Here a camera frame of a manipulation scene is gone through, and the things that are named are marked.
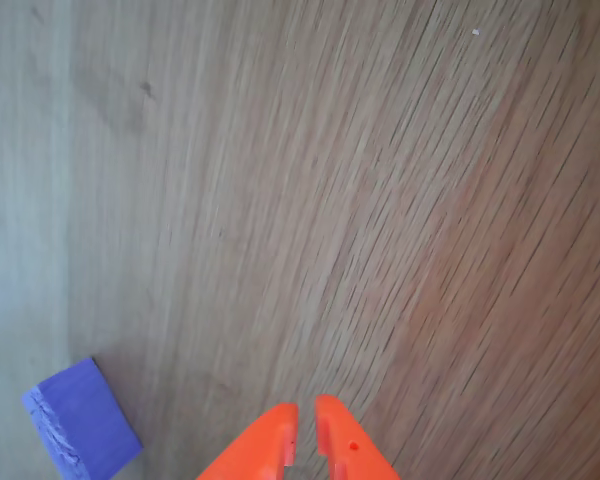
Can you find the purple foam block rough face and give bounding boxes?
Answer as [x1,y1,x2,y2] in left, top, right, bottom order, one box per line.
[21,356,145,480]

